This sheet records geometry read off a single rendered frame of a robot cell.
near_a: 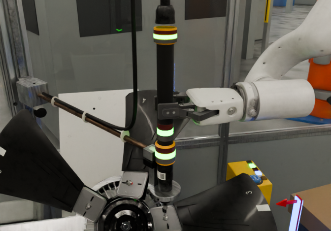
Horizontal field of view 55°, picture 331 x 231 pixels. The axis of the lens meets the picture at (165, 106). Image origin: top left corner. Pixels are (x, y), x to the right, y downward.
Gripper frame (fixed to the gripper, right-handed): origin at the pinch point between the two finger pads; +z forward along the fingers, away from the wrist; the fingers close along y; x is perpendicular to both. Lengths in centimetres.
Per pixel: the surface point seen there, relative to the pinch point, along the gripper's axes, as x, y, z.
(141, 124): -11.3, 16.5, 3.0
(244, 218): -28.1, -3.9, -18.5
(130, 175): -20.5, 7.7, 6.9
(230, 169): -40, 34, -31
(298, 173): -72, 70, -88
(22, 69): -5, 55, 39
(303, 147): -56, 70, -88
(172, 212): -28.3, 1.8, -2.5
